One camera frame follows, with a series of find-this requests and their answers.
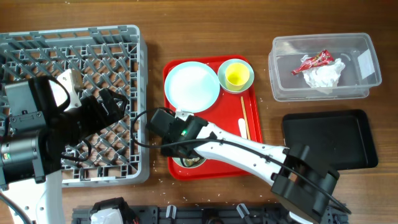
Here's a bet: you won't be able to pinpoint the green bowl with rice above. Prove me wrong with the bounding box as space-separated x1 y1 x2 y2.
172 157 206 169

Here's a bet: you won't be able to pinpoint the small green bowl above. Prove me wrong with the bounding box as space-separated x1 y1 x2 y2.
217 58 254 94

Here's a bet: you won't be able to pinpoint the wooden chopstick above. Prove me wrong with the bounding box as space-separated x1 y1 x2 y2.
240 96 251 140

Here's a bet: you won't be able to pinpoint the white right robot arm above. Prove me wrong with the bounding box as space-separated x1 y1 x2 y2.
148 111 345 223

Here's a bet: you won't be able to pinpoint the red snack wrapper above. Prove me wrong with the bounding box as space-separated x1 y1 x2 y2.
291 50 335 75

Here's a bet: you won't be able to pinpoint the clear plastic bin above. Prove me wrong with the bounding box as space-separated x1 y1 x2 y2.
269 33 382 101

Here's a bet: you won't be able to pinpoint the red plastic tray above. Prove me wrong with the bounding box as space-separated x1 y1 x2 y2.
168 86 263 180

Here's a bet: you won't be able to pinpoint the yellow cup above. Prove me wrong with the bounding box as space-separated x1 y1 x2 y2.
225 63 250 91

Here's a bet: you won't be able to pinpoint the black waste tray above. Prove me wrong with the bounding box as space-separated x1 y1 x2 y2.
282 109 379 170

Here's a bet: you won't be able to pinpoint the white napkin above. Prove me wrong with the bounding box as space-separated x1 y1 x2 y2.
302 58 346 95

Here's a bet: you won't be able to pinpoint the grey dishwasher rack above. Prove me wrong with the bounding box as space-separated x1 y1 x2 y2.
1 25 149 187

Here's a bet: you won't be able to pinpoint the rice and food scraps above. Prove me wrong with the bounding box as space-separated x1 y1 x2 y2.
182 157 203 167

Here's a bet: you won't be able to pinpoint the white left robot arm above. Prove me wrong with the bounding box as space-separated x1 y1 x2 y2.
1 88 128 223

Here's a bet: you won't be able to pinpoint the white plastic fork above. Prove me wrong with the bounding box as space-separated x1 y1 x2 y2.
238 118 248 139

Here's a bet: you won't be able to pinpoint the light blue plate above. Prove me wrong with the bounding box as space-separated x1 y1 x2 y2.
164 61 220 113

